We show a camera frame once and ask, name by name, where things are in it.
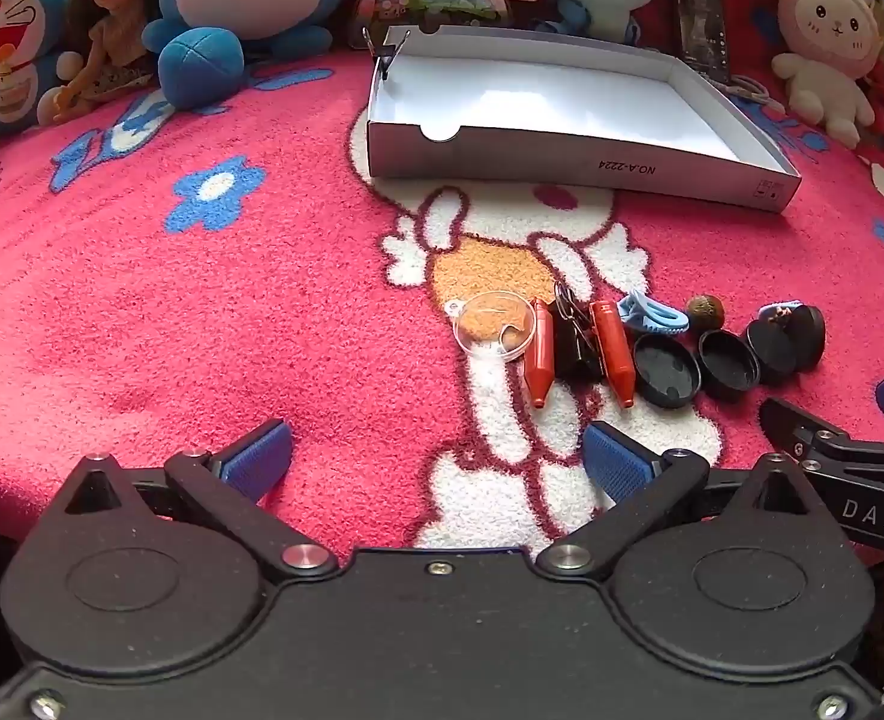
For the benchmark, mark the clear round plastic lid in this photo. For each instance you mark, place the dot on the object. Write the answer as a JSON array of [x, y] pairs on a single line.
[[491, 322]]

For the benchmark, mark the blue cat robot plush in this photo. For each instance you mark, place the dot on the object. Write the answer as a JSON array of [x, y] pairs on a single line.
[[11, 37]]

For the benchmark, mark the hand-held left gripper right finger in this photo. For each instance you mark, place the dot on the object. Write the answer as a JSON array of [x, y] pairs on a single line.
[[618, 465]]

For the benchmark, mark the brown nut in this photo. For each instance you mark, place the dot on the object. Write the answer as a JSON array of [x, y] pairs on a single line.
[[706, 311]]

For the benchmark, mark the pink bunny plush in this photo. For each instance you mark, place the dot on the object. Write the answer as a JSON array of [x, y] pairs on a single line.
[[832, 37]]

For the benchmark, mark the black round lid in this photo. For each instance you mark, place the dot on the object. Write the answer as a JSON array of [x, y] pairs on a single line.
[[770, 349], [808, 334], [665, 371], [728, 364]]

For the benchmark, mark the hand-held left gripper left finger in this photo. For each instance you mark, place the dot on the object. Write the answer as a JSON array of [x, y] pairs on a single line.
[[262, 459]]

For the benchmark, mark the white cardboard box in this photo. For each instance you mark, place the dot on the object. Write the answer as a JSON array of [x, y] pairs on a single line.
[[547, 105]]

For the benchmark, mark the red printed blanket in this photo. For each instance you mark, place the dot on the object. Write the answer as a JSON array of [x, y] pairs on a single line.
[[187, 315]]

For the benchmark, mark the black smartphone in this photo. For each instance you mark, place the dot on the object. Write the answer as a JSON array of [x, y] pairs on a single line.
[[701, 22]]

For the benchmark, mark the brown haired doll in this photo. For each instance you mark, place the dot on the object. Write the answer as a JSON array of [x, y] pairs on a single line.
[[112, 22]]

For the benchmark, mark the plain blue hair clip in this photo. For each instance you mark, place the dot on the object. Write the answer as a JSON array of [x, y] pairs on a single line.
[[656, 315]]

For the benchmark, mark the black binder clip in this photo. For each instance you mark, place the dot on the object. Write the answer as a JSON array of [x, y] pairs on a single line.
[[386, 60], [577, 352]]

